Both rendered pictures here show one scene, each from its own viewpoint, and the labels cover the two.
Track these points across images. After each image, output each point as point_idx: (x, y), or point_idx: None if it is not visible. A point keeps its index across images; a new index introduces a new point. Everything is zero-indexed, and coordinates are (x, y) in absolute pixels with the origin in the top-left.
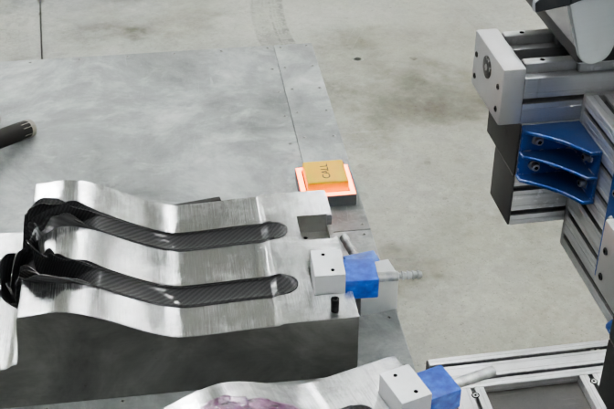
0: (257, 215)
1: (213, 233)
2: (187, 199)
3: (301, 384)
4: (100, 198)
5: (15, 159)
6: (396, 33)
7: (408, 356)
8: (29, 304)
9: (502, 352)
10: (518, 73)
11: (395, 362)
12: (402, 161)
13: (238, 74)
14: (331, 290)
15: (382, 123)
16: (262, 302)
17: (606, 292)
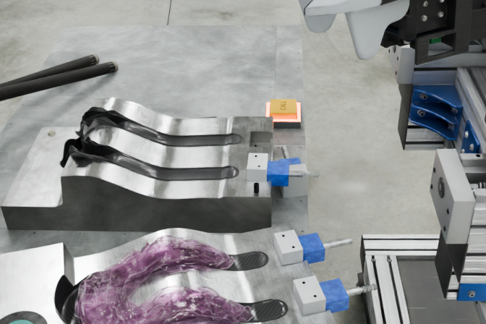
0: (226, 129)
1: (197, 137)
2: (197, 116)
3: (227, 235)
4: (131, 110)
5: (102, 84)
6: None
7: (307, 226)
8: (69, 169)
9: (412, 235)
10: (411, 50)
11: (289, 228)
12: (380, 107)
13: (249, 41)
14: (257, 178)
15: (371, 82)
16: (213, 182)
17: (433, 197)
